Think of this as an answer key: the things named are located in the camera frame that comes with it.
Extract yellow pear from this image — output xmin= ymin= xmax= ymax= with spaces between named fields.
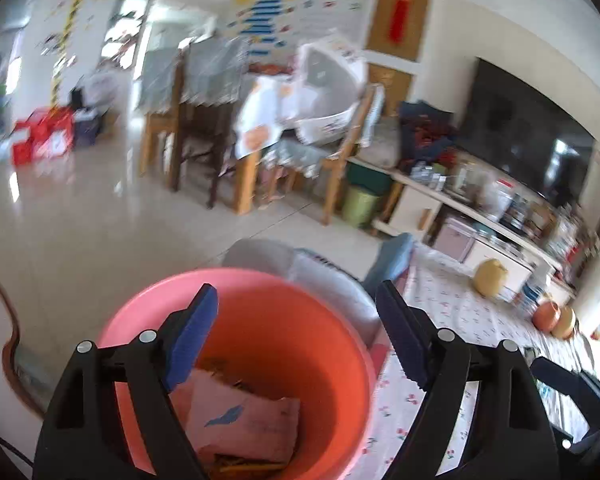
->
xmin=472 ymin=258 xmax=509 ymax=298
xmin=551 ymin=305 xmax=577 ymax=340

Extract dark wooden chair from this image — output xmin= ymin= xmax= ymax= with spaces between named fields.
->
xmin=172 ymin=42 xmax=246 ymax=208

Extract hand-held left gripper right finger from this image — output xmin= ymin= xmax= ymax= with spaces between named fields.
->
xmin=375 ymin=279 xmax=561 ymax=480

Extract blue chair back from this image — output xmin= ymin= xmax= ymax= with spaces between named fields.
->
xmin=362 ymin=232 xmax=416 ymax=296

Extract wooden dining table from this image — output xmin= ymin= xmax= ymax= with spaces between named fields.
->
xmin=232 ymin=150 xmax=261 ymax=216

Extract black television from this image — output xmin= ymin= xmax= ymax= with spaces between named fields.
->
xmin=457 ymin=57 xmax=596 ymax=206

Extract dark blue flower bouquet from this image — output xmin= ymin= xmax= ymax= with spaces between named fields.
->
xmin=397 ymin=100 xmax=461 ymax=171

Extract red cardboard box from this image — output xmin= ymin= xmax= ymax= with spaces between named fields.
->
xmin=32 ymin=107 xmax=76 ymax=158
xmin=10 ymin=117 xmax=36 ymax=166

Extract dark green storage box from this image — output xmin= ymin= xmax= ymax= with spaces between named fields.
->
xmin=347 ymin=160 xmax=393 ymax=196

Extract white bottle with blue label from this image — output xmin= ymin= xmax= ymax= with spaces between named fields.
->
xmin=520 ymin=282 xmax=543 ymax=313

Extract pink plastic stool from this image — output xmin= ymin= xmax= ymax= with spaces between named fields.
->
xmin=260 ymin=165 xmax=288 ymax=203

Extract lace chair back cover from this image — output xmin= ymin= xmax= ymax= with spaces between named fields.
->
xmin=362 ymin=82 xmax=386 ymax=148

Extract pink storage box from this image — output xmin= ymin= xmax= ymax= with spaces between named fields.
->
xmin=432 ymin=217 xmax=476 ymax=263

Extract orange print tablecloth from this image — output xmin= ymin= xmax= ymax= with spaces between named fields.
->
xmin=235 ymin=77 xmax=301 ymax=161

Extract pale green lace tablecloth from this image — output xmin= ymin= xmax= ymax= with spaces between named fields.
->
xmin=275 ymin=137 xmax=341 ymax=178

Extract light green waste bin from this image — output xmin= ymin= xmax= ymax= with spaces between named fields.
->
xmin=341 ymin=185 xmax=381 ymax=226

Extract pink plastic bucket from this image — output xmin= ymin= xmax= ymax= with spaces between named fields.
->
xmin=96 ymin=268 xmax=378 ymax=480

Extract blue yellow wall sticker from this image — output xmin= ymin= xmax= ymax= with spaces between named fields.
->
xmin=225 ymin=0 xmax=301 ymax=56

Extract white paper packet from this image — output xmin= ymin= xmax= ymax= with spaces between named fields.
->
xmin=185 ymin=367 xmax=301 ymax=466

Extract white television cabinet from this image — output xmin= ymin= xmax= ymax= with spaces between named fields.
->
xmin=372 ymin=155 xmax=576 ymax=301

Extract red apple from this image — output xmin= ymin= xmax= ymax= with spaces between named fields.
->
xmin=531 ymin=301 xmax=561 ymax=332

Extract wooden chair with grey cover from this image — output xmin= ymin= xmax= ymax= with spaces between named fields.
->
xmin=137 ymin=40 xmax=191 ymax=193

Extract light wooden chair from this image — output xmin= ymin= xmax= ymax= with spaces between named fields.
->
xmin=320 ymin=85 xmax=386 ymax=226

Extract giraffe height chart sticker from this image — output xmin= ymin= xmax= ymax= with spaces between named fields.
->
xmin=50 ymin=0 xmax=101 ymax=106

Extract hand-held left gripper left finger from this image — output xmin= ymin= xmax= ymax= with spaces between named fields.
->
xmin=32 ymin=282 xmax=220 ymax=480

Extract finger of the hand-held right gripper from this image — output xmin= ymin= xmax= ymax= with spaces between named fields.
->
xmin=532 ymin=356 xmax=600 ymax=421

